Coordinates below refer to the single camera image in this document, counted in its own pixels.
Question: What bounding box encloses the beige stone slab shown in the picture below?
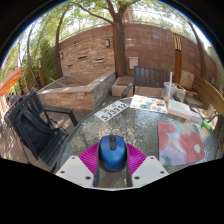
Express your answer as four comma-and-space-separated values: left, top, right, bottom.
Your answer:
179, 70, 196, 90

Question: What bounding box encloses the blue computer mouse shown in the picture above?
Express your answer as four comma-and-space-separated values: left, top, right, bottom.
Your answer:
98, 134, 128, 173

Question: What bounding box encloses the white wall utility box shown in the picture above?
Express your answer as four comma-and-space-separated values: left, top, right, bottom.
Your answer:
128, 56, 139, 70

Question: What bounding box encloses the dark wooden slatted chair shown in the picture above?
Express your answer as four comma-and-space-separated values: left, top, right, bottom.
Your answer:
133, 65, 172, 88

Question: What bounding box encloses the white licence plate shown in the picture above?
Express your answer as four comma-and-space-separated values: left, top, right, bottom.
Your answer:
93, 99, 130, 122

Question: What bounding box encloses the wooden garden lamp post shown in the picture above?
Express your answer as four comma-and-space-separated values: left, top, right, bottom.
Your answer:
171, 28, 184, 84

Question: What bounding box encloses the slim tree trunk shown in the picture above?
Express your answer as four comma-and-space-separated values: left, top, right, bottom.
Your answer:
186, 18, 209, 79

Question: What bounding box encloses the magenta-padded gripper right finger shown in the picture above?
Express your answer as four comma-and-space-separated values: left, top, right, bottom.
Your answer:
124, 142, 170, 188

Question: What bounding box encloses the white concrete planter box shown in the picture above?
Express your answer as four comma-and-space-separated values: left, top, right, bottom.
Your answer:
173, 83, 187, 103

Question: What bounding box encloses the curved wooden slat bench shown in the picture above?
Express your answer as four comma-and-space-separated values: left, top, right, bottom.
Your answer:
192, 75, 224, 116

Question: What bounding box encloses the brown wicker chair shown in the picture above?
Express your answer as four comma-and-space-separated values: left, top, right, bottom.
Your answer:
209, 113, 224, 158

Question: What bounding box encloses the raised stone garden bed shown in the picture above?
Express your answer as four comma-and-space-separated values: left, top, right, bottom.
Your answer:
37, 69, 117, 111

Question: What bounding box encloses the clear plastic cup with straw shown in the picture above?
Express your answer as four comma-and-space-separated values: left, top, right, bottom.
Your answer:
163, 71, 178, 103

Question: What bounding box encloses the black plastic chair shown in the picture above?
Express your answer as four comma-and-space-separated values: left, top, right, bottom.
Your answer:
3, 89, 78, 168

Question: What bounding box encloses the green plastic case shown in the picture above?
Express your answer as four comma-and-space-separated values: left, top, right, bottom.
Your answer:
201, 119, 213, 132

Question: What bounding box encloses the small white blue booklet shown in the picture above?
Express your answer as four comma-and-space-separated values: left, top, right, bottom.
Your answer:
190, 111, 204, 126

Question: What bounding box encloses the floral print mouse pad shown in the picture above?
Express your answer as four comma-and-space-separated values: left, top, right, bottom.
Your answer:
157, 121, 206, 167

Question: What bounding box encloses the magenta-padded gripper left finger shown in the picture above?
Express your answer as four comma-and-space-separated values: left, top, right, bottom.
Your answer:
54, 142, 103, 188

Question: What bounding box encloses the forked tree trunk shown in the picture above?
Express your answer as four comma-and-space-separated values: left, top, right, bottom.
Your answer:
71, 0, 141, 78

